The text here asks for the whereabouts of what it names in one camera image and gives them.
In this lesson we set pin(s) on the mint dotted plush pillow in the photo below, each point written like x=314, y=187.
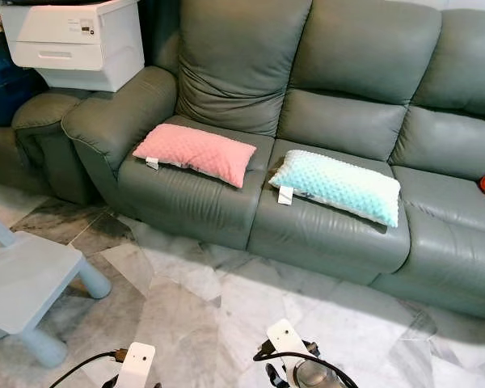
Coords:
x=339, y=184

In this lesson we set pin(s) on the green leather sofa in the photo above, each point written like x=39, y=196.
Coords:
x=331, y=234

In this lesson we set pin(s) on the pink dotted plush pillow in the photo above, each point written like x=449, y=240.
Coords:
x=198, y=152

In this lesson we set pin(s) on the light blue wooden chair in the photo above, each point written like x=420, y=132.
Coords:
x=28, y=279

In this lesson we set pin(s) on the green leather armchair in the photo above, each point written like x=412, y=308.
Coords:
x=44, y=153

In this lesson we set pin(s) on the dark blue bag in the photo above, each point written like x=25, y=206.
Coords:
x=0, y=89

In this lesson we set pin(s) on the white plastic drawer box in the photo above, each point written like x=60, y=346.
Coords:
x=69, y=40

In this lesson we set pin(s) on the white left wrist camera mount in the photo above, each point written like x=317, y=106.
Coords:
x=137, y=368

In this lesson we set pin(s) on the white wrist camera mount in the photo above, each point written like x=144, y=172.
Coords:
x=283, y=338
x=137, y=368

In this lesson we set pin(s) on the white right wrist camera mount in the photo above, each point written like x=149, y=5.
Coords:
x=283, y=338

